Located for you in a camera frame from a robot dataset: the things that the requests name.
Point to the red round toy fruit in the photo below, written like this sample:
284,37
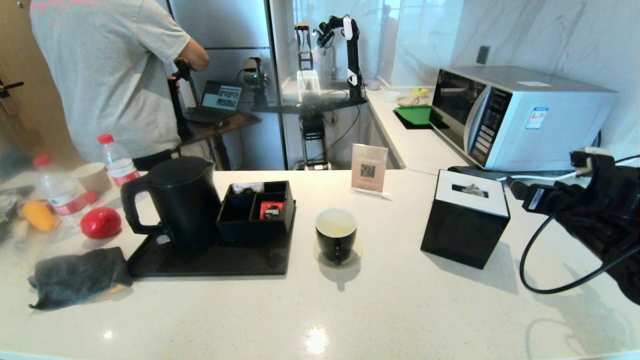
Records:
100,222

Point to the black electric kettle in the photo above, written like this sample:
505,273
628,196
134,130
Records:
185,210

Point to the black serving tray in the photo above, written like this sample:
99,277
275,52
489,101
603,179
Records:
225,262

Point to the green tray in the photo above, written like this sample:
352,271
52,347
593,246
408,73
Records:
417,115

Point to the grey refrigerator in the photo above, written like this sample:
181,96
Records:
225,30

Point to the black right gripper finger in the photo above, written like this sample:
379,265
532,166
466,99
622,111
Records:
530,202
520,186

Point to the paper cup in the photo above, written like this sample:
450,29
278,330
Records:
92,177

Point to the grey wall socket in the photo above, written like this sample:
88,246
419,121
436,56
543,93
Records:
482,55

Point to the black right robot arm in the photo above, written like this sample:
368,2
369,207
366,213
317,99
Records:
615,225

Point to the black mug white inside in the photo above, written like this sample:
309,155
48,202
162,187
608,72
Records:
336,245

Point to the red sachet packet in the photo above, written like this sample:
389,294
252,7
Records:
271,210

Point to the person in grey shirt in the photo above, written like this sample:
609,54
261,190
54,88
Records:
110,75

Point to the orange fruit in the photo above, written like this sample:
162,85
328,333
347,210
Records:
37,215

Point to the open laptop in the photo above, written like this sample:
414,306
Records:
220,97

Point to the silver microwave oven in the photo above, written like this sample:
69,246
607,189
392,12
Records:
550,125

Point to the grey orange microfiber cloth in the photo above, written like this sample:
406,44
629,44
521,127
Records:
75,277

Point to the yellow bowl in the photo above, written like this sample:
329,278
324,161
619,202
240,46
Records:
419,91

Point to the black compartment organizer box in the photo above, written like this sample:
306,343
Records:
250,230

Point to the dark grey cloth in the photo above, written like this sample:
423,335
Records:
475,172

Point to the red label water bottle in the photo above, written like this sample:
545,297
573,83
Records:
60,192
119,162

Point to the black camera rig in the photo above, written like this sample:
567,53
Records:
177,100

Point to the silver foil sachet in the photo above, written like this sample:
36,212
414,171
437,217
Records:
245,187

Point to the wooden desk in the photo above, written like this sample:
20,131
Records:
230,122

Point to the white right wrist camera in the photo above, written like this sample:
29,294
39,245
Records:
590,157

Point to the QR code sign stand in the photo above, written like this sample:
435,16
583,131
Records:
364,167

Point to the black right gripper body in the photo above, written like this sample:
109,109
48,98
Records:
560,200

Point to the black background robot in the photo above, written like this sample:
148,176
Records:
350,60

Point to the black tissue box white top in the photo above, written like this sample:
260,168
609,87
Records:
460,235

